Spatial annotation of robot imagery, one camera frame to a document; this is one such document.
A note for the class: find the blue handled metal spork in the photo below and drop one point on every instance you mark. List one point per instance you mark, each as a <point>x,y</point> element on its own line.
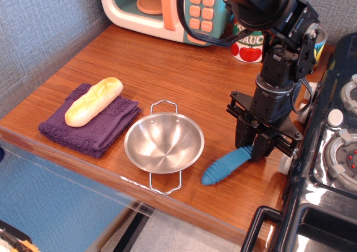
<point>226,165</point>

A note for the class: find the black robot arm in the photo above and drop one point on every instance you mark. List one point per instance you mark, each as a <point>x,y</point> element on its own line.
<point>290,29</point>

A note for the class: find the grey rear burner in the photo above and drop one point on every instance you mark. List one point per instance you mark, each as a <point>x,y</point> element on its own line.
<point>349,103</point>

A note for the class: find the white stove knob middle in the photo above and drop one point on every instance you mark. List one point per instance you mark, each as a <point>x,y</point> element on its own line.
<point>303,112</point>

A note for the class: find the black oven door handle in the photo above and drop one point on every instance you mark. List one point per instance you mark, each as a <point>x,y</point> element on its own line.
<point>262,214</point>

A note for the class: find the steel bowl with wire handles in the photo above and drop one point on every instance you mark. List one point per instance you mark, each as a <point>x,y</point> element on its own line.
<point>164,142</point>

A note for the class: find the yellow toy bread loaf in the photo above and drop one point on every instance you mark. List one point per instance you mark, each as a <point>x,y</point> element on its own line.
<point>95,100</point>

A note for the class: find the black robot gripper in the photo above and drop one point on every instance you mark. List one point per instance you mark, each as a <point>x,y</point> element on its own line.
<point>263,120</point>

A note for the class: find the white stove knob rear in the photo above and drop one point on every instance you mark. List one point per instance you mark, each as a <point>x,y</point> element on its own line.
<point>310,90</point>

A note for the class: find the folded purple towel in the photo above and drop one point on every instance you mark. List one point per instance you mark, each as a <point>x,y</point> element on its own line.
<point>96,137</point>

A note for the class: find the orange object bottom left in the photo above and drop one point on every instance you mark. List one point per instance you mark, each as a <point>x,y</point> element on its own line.
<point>15,240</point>

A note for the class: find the tomato sauce can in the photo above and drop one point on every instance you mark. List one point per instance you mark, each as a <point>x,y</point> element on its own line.
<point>249,49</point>

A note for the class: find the white stove knob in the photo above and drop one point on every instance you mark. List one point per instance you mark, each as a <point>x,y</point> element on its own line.
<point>303,112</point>
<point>310,90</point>
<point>284,164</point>

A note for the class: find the clear acrylic table guard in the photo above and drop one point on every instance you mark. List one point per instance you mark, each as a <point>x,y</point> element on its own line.
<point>61,210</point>

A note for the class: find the grey front burner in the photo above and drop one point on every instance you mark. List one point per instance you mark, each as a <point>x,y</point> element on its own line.
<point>340,158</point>

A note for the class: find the grey burner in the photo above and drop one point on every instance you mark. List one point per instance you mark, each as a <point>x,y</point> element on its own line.
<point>349,103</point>
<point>340,158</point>

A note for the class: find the black toy stove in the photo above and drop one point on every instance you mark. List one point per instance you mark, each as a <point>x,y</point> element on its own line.
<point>319,212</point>

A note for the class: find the white round stove button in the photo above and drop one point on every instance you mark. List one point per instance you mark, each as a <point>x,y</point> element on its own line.
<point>335,117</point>

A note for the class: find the teal toy microwave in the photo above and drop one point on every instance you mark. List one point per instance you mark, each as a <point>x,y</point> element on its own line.
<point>160,18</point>

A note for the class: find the white stove knob front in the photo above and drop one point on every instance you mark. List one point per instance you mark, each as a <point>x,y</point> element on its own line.
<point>284,164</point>

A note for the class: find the pineapple slices can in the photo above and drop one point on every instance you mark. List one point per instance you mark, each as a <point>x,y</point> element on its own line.
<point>320,43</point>

